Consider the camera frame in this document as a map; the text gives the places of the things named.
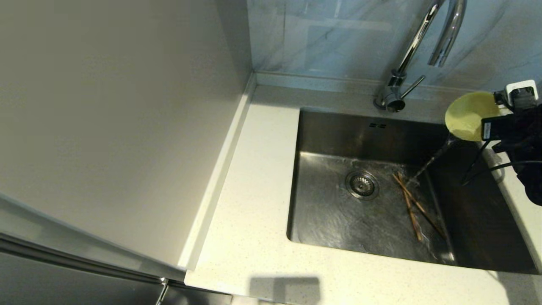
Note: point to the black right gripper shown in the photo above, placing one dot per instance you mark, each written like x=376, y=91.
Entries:
x=512, y=129

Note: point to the white countertop upstand strip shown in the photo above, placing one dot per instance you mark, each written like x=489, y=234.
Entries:
x=220, y=169

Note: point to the grey tall cabinet door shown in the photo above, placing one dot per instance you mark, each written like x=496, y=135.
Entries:
x=42, y=224

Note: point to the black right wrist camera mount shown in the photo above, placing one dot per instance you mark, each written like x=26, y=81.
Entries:
x=518, y=94

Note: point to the yellow-green plastic bowl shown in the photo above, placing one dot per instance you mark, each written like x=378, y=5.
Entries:
x=468, y=114

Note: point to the glossy grey lower cabinet door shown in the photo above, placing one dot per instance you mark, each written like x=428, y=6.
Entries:
x=63, y=284

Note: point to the brown wooden chopstick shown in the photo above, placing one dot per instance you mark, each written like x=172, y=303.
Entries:
x=411, y=214
x=423, y=212

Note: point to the stainless steel sink basin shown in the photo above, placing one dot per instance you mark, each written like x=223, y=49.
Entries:
x=322, y=228

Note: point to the chrome gooseneck kitchen faucet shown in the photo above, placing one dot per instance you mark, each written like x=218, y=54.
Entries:
x=413, y=42

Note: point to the round metal drain strainer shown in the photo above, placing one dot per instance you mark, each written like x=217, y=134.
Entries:
x=362, y=185

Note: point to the poured water stream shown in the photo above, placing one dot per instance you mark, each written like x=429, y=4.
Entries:
x=432, y=161

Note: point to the silver cabinet trim strip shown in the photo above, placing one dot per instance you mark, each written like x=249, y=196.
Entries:
x=84, y=258

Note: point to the beige tall cabinet side panel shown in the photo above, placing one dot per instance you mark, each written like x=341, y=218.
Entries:
x=106, y=127

